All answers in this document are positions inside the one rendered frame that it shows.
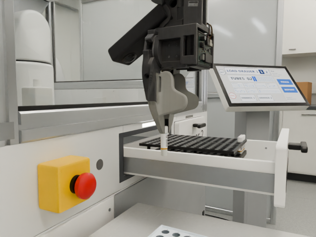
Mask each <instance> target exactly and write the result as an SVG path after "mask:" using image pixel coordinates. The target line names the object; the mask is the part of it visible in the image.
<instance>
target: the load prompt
mask: <svg viewBox="0 0 316 237"><path fill-rule="evenodd" d="M224 69H225V72H226V73H227V74H245V75H271V74H270V72H269V70H268V69H253V68H226V67H224Z"/></svg>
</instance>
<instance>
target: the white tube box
mask: <svg viewBox="0 0 316 237"><path fill-rule="evenodd" d="M148 237H207V236H203V235H200V234H196V233H192V232H188V231H184V230H181V229H176V228H172V227H169V226H165V225H161V226H159V227H158V228H157V229H156V230H155V231H153V232H152V233H151V234H150V235H149V236H148Z"/></svg>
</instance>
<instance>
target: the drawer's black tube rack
mask: <svg viewBox="0 0 316 237"><path fill-rule="evenodd" d="M236 141H237V139H235V138H220V137H206V136H192V135H177V134H168V135H167V151H175V152H185V153H195V154H204V155H214V156H224V157H234V158H244V157H245V155H246V150H244V152H243V153H242V154H238V153H237V152H236V153H235V154H225V150H227V148H229V147H230V146H231V145H233V144H234V143H235V142H236ZM139 146H147V149H150V147H158V148H157V149H155V150H161V146H160V137H158V138H155V139H151V140H148V141H145V142H141V143H139Z"/></svg>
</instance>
